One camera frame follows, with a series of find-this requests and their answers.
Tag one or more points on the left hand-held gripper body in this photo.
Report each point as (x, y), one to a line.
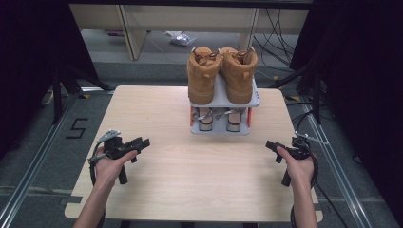
(115, 148)

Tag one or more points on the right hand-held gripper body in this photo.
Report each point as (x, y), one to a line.
(301, 150)

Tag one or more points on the grey two-tier shoe rack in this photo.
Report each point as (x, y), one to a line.
(221, 129)

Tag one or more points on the tan suede lace-up boot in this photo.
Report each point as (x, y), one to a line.
(201, 79)
(240, 79)

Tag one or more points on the person's right hand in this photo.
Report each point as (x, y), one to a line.
(301, 172)

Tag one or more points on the person's left hand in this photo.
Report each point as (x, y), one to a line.
(107, 171)

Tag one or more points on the black metal stand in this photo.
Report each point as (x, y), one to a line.
(57, 95)
(316, 95)

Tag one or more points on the black curtain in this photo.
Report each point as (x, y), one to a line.
(25, 63)
(364, 79)

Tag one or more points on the small purple item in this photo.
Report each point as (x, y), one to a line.
(114, 33)

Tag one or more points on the clear plastic bag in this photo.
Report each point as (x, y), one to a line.
(181, 38)

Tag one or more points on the beige wooden desk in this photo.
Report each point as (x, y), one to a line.
(158, 19)

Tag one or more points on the metal floor rail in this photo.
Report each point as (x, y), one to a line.
(31, 167)
(340, 177)

